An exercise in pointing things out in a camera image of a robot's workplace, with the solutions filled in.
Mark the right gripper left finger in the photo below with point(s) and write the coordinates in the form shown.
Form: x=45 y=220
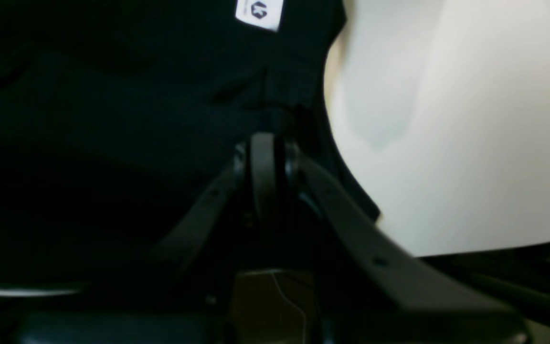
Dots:
x=185 y=242

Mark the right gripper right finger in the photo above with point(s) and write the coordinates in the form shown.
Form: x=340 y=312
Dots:
x=376 y=282

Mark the black T-shirt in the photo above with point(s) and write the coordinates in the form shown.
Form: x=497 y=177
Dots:
x=115 y=115

